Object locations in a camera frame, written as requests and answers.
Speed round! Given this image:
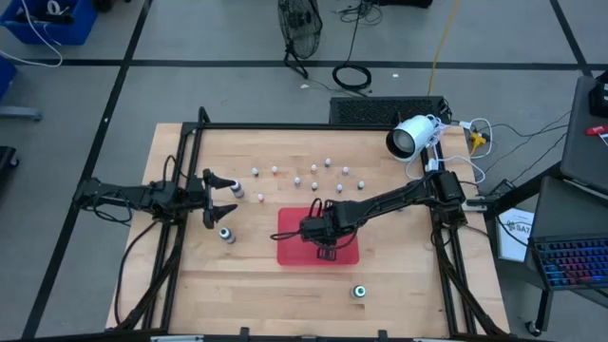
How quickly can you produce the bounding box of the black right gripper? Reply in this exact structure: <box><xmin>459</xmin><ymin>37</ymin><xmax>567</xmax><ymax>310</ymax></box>
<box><xmin>299</xmin><ymin>213</ymin><xmax>341</xmax><ymax>262</ymax></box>

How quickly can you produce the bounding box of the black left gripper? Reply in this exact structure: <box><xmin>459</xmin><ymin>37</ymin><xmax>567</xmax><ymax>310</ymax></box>
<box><xmin>178</xmin><ymin>168</ymin><xmax>238</xmax><ymax>230</ymax></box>

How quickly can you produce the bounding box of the pink translucent plastic bin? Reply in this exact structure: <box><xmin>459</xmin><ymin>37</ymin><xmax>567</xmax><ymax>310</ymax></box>
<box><xmin>276</xmin><ymin>206</ymin><xmax>361</xmax><ymax>267</ymax></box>

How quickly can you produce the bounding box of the black perforated computer case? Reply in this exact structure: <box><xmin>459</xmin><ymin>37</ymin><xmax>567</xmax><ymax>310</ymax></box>
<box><xmin>329</xmin><ymin>96</ymin><xmax>452</xmax><ymax>127</ymax></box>

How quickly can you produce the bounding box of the black floor fan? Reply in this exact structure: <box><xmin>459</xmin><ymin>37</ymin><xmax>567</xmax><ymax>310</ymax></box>
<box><xmin>277</xmin><ymin>0</ymin><xmax>324</xmax><ymax>81</ymax></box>

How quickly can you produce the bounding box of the black power adapter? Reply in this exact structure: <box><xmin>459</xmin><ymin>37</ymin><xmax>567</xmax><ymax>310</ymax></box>
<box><xmin>487</xmin><ymin>179</ymin><xmax>515</xmax><ymax>200</ymax></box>

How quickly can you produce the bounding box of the white paper sheet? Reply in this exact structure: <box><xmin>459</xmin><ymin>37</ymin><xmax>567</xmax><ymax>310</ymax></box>
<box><xmin>496</xmin><ymin>207</ymin><xmax>536</xmax><ymax>263</ymax></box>

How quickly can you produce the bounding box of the black floor object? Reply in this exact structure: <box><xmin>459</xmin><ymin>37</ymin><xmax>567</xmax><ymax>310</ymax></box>
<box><xmin>0</xmin><ymin>145</ymin><xmax>20</xmax><ymax>182</ymax></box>

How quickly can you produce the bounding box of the grey metal bar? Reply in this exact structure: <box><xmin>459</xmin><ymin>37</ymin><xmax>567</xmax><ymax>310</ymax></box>
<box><xmin>0</xmin><ymin>104</ymin><xmax>43</xmax><ymax>122</ymax></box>

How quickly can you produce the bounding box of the blue plastic crate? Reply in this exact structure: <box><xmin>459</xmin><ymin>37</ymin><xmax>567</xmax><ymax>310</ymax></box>
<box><xmin>0</xmin><ymin>0</ymin><xmax>99</xmax><ymax>48</ymax></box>

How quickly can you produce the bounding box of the backlit rainbow keyboard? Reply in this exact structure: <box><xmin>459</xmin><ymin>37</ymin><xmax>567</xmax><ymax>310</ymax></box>
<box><xmin>530</xmin><ymin>235</ymin><xmax>608</xmax><ymax>292</ymax></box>

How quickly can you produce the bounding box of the blue floor object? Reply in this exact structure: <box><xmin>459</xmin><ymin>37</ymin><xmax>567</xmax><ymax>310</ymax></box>
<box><xmin>0</xmin><ymin>55</ymin><xmax>18</xmax><ymax>100</ymax></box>

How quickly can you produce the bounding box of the dark grey rolling cart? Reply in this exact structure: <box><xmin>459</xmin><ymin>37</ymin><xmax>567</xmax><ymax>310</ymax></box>
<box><xmin>488</xmin><ymin>161</ymin><xmax>608</xmax><ymax>333</ymax></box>

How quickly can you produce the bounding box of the grey desk top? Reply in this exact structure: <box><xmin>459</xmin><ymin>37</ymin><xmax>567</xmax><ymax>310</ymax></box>
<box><xmin>560</xmin><ymin>74</ymin><xmax>608</xmax><ymax>194</ymax></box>

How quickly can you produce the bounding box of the black desk device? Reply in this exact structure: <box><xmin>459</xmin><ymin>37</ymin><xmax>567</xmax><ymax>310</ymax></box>
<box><xmin>588</xmin><ymin>69</ymin><xmax>608</xmax><ymax>119</ymax></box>

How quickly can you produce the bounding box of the black aluminium table frame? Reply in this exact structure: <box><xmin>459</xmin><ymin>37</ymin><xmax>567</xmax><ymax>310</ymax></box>
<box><xmin>104</xmin><ymin>106</ymin><xmax>512</xmax><ymax>342</ymax></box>

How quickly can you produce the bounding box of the white camera cable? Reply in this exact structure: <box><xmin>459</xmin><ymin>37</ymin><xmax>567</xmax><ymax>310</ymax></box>
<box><xmin>406</xmin><ymin>116</ymin><xmax>495</xmax><ymax>184</ymax></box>

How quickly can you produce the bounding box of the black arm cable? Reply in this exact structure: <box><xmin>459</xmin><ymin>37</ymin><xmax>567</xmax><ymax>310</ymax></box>
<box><xmin>113</xmin><ymin>218</ymin><xmax>165</xmax><ymax>329</ymax></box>

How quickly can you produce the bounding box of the white cylindrical camera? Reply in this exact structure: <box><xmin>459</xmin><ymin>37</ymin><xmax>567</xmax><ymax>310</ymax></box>
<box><xmin>385</xmin><ymin>114</ymin><xmax>438</xmax><ymax>162</ymax></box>

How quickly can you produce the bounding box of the black coiled cable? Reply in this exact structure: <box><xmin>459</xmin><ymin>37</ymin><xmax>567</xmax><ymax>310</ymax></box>
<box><xmin>331</xmin><ymin>0</ymin><xmax>373</xmax><ymax>92</ymax></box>

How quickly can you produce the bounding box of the white floor cable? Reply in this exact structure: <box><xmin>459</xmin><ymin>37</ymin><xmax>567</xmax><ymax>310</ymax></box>
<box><xmin>0</xmin><ymin>0</ymin><xmax>65</xmax><ymax>68</ymax></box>

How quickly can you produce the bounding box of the yellow cable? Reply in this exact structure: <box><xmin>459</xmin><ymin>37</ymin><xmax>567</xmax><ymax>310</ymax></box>
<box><xmin>427</xmin><ymin>0</ymin><xmax>462</xmax><ymax>95</ymax></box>

